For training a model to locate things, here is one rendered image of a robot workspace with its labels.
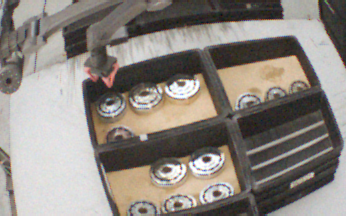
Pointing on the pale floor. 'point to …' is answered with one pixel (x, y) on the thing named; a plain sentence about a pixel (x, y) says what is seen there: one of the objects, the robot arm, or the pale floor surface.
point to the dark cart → (345, 26)
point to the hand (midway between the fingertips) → (102, 81)
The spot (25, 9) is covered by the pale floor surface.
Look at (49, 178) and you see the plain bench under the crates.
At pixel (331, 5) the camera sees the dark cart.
